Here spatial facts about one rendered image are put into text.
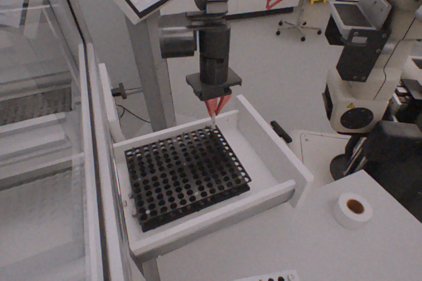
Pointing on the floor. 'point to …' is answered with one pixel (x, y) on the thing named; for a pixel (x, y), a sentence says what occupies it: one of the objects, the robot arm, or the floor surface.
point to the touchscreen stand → (154, 76)
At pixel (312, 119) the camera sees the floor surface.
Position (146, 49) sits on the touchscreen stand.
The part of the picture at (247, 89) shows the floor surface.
